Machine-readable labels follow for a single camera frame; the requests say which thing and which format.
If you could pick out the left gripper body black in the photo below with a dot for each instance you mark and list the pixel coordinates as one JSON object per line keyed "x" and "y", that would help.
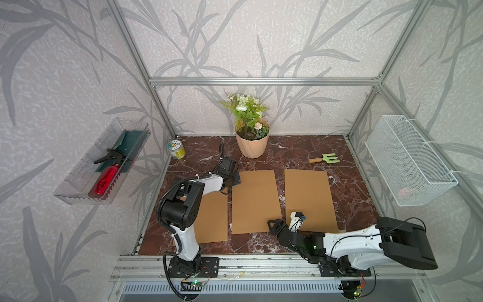
{"x": 234, "y": 179}

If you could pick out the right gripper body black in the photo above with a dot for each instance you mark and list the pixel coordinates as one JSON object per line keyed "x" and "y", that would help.
{"x": 283, "y": 231}

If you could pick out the brown file bag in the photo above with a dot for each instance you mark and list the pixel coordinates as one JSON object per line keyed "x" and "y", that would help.
{"x": 309, "y": 192}
{"x": 211, "y": 224}
{"x": 255, "y": 201}

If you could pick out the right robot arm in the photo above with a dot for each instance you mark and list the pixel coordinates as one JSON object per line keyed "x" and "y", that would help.
{"x": 353, "y": 254}

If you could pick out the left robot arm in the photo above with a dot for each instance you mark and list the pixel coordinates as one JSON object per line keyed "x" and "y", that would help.
{"x": 178, "y": 209}

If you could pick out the pink flower pot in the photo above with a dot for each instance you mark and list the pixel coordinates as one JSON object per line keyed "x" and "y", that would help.
{"x": 251, "y": 148}

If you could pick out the green plant white flowers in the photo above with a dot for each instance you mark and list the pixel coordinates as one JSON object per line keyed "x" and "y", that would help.
{"x": 249, "y": 113}

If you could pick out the green garden fork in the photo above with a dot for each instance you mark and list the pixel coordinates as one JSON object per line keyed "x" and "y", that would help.
{"x": 328, "y": 158}

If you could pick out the dark green cloth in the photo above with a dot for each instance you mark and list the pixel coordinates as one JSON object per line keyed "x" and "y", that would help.
{"x": 124, "y": 151}

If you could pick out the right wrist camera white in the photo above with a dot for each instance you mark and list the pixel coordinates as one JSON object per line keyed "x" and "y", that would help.
{"x": 297, "y": 219}

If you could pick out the white wire mesh basket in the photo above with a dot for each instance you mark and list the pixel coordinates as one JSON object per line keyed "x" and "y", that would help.
{"x": 414, "y": 173}

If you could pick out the clear plastic wall tray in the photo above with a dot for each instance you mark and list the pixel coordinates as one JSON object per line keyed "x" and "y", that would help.
{"x": 75, "y": 188}

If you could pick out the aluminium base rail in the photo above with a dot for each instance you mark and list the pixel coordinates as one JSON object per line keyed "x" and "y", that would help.
{"x": 244, "y": 267}

